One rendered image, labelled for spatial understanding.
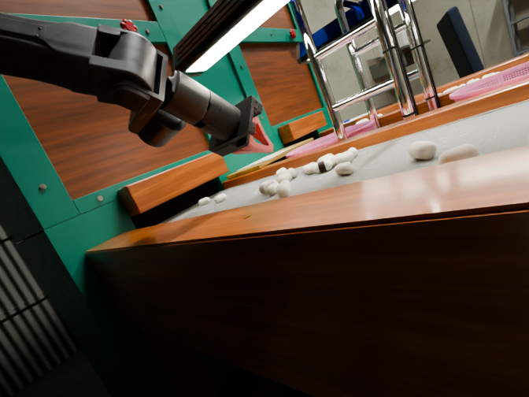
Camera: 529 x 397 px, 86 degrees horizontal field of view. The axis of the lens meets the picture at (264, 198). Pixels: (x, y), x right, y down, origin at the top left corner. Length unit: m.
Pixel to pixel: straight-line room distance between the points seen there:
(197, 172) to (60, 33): 0.48
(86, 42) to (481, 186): 0.39
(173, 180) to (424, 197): 0.64
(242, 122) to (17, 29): 0.26
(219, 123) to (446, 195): 0.32
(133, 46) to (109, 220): 0.44
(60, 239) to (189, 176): 0.31
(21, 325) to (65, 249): 1.83
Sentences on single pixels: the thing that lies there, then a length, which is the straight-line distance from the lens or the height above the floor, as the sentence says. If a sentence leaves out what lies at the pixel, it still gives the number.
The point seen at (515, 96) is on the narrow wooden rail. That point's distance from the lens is 0.58.
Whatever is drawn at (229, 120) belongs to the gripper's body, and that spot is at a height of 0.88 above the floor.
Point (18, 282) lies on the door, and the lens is 2.48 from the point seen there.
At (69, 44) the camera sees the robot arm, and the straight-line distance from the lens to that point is 0.40.
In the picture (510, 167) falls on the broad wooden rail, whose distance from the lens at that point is 0.22.
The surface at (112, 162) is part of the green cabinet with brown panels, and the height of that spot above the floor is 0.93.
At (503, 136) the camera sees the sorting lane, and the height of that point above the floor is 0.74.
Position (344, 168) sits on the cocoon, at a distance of 0.43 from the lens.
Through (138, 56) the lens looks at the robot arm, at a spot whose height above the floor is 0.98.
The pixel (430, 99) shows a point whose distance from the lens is 0.88.
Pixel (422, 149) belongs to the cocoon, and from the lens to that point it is 0.37.
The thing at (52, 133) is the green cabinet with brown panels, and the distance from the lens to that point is 0.77.
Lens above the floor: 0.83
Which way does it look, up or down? 11 degrees down
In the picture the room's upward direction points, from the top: 23 degrees counter-clockwise
